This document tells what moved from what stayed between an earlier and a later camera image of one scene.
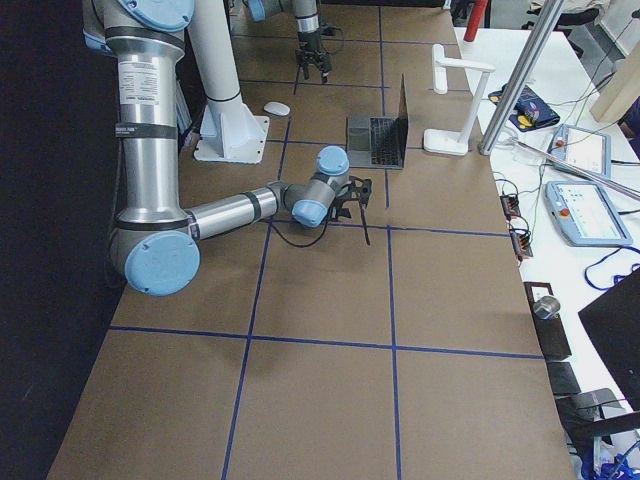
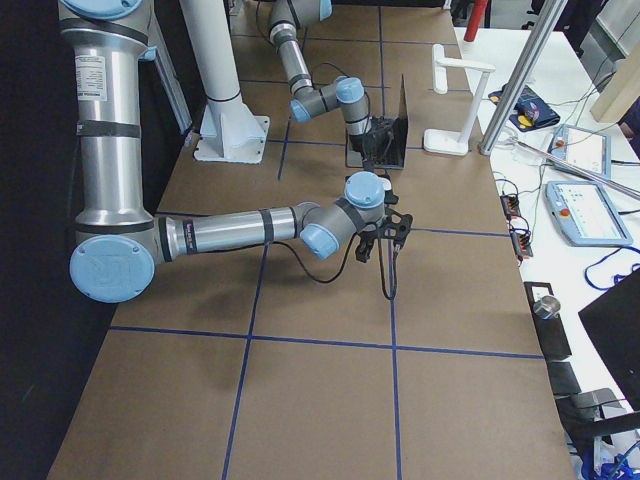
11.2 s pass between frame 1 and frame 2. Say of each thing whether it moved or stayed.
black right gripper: moved
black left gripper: moved
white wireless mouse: moved
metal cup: stayed
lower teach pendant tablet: stayed
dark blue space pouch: stayed
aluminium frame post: stayed
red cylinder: stayed
